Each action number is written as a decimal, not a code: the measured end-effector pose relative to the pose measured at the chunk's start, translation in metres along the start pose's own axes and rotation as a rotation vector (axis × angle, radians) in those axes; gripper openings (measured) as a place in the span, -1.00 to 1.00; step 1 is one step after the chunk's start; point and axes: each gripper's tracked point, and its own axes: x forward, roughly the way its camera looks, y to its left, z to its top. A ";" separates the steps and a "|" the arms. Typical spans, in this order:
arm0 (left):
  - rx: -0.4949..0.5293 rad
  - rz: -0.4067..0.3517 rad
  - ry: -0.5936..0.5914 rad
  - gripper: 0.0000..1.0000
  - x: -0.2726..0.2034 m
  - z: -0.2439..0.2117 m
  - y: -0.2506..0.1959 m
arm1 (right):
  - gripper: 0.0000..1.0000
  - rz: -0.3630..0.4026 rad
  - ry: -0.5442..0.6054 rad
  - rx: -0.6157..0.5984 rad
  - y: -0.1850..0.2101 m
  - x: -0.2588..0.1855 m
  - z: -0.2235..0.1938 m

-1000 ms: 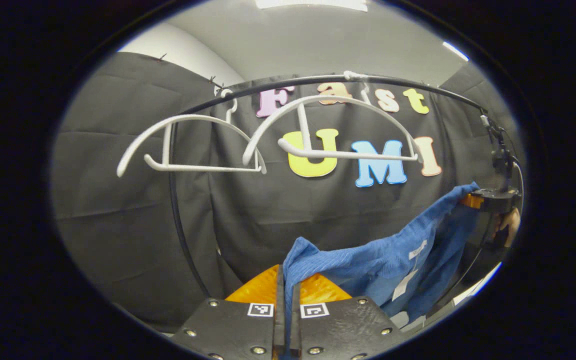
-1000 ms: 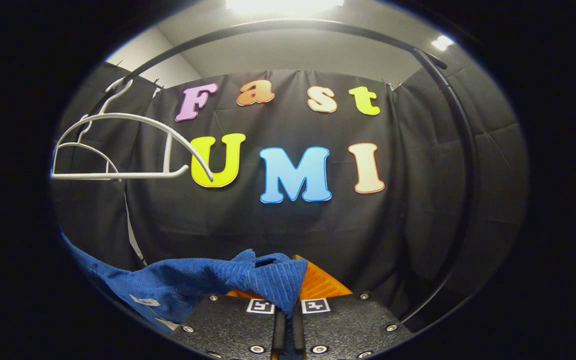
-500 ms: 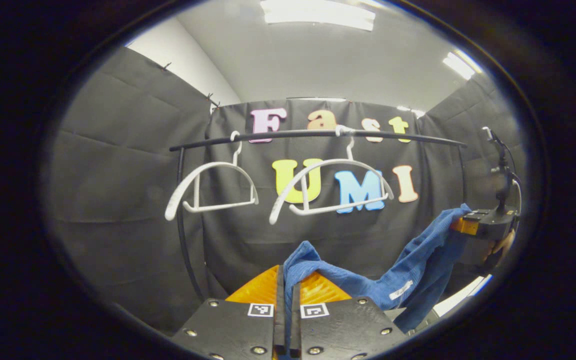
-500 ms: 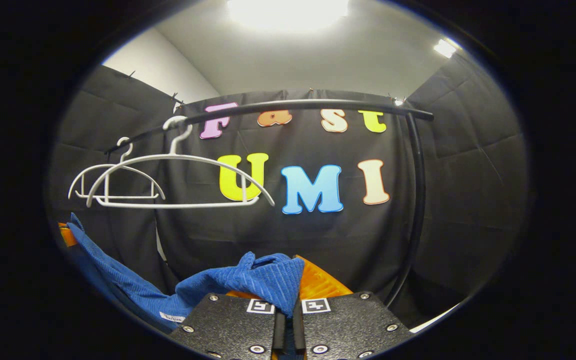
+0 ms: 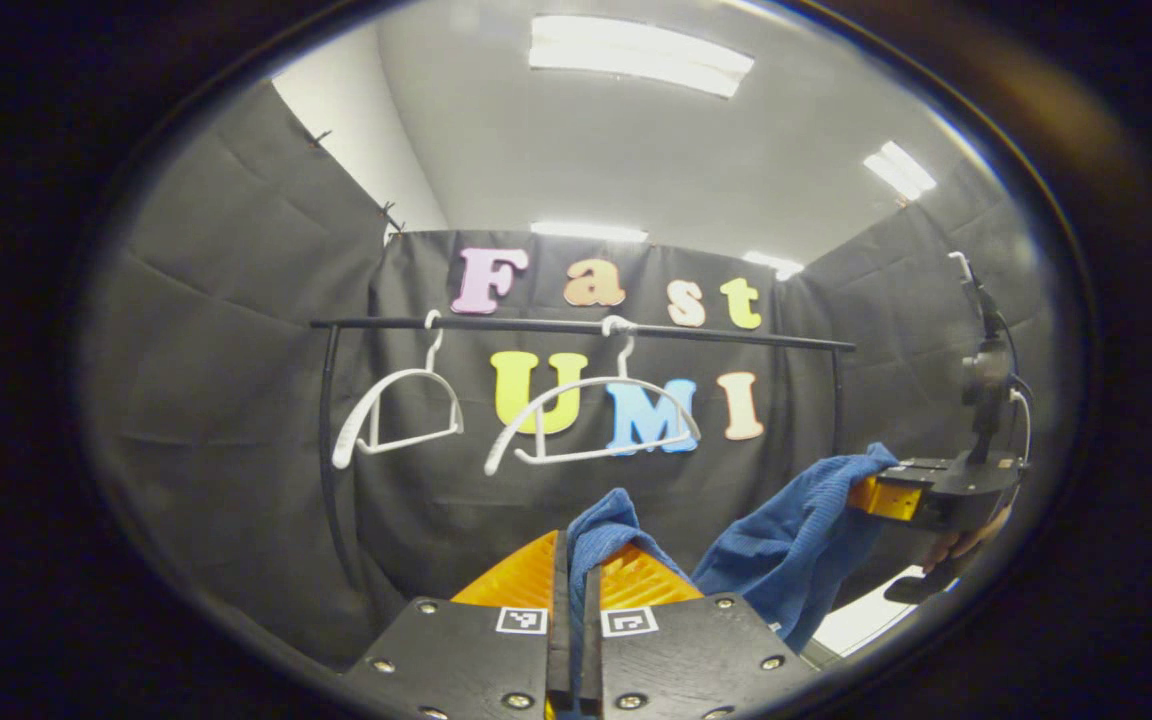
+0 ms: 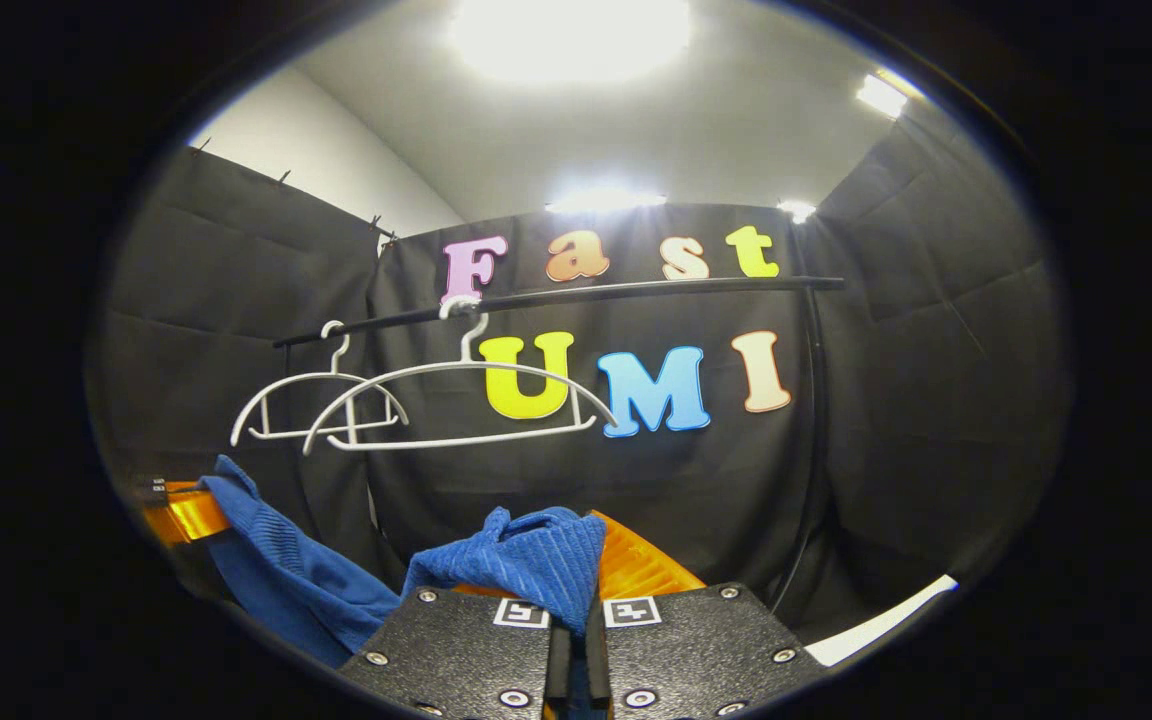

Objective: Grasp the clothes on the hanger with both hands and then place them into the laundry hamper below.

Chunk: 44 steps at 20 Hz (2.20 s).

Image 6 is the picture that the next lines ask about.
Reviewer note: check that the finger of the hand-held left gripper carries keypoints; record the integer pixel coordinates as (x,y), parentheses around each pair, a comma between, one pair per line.
(191,515)

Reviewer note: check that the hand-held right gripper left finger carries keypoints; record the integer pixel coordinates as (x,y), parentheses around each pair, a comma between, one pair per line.
(561,670)

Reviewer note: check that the black clothes rack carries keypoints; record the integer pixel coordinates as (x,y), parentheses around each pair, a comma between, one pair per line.
(656,290)

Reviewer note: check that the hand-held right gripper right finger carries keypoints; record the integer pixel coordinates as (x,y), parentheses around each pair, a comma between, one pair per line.
(596,670)

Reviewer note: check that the white clothes hanger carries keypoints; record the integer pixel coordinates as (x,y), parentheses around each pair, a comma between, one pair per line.
(476,364)
(336,375)

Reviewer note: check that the ceiling light panel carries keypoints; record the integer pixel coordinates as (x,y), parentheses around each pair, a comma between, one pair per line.
(571,35)
(881,97)
(606,201)

